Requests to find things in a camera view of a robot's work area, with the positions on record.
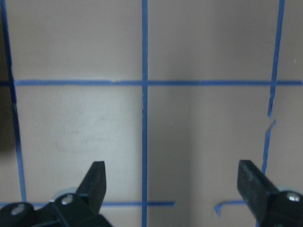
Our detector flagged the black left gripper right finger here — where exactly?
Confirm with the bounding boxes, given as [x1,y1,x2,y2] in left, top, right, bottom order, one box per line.
[237,160,303,227]

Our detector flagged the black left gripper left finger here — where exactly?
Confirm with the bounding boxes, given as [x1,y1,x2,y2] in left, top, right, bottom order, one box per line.
[0,161,111,227]

